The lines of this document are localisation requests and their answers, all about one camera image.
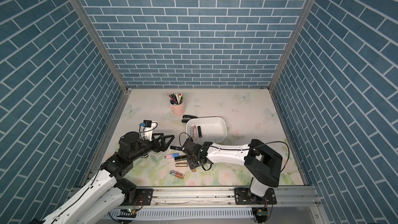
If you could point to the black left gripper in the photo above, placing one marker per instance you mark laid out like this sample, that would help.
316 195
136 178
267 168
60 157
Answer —
162 148

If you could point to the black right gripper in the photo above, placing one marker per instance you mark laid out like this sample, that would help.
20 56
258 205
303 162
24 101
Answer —
190 164

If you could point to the white plastic storage box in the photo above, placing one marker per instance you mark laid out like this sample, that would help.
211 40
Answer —
214 129

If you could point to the pink lip gloss tube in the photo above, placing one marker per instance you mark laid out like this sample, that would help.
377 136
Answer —
195 132

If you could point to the black lipstick silver band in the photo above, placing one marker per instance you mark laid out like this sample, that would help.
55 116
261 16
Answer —
199 131

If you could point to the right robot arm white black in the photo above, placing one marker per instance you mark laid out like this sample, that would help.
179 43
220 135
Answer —
264 163

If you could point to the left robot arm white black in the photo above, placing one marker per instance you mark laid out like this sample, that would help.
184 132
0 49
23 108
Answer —
108 188

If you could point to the long black lipstick tube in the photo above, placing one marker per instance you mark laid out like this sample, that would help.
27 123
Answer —
178 148

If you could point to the black gold square lipstick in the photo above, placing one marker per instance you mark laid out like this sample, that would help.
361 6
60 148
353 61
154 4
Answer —
180 158

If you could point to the gold lipstick tube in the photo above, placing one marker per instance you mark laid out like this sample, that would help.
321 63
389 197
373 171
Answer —
181 164

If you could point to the red lip gloss silver cap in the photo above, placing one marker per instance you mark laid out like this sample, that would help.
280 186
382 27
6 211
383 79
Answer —
177 174

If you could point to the black stapler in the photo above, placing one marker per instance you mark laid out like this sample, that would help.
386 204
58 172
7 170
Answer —
186 118

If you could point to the pink metal pen bucket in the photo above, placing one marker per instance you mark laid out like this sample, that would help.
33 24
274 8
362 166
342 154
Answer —
178 109

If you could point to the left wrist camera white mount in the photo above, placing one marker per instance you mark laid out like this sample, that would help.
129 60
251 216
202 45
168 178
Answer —
146 129

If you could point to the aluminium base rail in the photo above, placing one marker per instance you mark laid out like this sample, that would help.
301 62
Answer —
204 196

